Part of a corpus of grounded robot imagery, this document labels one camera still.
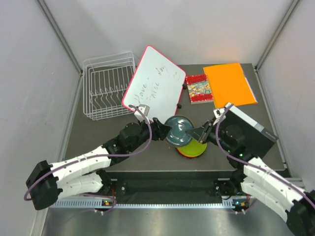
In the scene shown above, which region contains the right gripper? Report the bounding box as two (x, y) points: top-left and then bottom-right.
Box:
(186, 119), (233, 152)

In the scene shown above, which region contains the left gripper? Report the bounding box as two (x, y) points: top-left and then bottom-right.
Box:
(128, 116), (171, 152)

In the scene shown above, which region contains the lime green plate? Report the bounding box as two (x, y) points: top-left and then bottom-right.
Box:
(177, 140), (207, 158)

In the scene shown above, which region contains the dark green plate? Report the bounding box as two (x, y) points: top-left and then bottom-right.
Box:
(164, 115), (194, 147)

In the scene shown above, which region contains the orange plate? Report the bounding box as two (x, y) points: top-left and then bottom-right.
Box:
(177, 147), (205, 159)

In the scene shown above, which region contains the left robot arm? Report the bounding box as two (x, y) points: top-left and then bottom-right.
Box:
(24, 118), (171, 210)

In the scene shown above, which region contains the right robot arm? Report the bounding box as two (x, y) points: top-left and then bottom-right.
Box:
(186, 118), (315, 236)

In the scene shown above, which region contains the red patterned paperback book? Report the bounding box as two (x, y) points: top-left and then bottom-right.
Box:
(186, 74), (214, 104)

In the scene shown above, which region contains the pink framed whiteboard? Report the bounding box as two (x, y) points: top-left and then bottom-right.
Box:
(122, 45), (186, 123)

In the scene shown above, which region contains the orange folder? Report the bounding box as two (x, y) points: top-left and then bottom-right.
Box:
(203, 63), (257, 108)

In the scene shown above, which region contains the black box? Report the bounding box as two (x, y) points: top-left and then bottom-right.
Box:
(221, 103), (278, 158)

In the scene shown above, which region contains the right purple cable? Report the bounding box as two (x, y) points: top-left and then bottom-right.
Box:
(215, 104), (315, 213)

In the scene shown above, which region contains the purple cable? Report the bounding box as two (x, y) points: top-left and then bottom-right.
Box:
(23, 104), (153, 213)
(215, 104), (315, 213)

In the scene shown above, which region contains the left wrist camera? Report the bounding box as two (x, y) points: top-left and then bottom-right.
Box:
(134, 104), (150, 121)

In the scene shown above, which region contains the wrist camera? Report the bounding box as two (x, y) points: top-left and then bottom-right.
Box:
(213, 108), (225, 121)
(134, 104), (150, 121)

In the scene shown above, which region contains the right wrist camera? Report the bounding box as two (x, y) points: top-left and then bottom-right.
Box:
(213, 108), (225, 121)

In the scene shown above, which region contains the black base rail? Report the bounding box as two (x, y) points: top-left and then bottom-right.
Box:
(99, 171), (244, 204)

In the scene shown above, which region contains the white wire dish rack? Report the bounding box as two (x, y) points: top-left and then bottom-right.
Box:
(83, 52), (136, 121)

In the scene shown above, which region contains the grey cable duct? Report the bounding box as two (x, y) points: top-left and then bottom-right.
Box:
(51, 198), (247, 209)

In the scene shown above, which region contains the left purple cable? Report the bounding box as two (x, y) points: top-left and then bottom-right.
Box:
(23, 104), (153, 213)

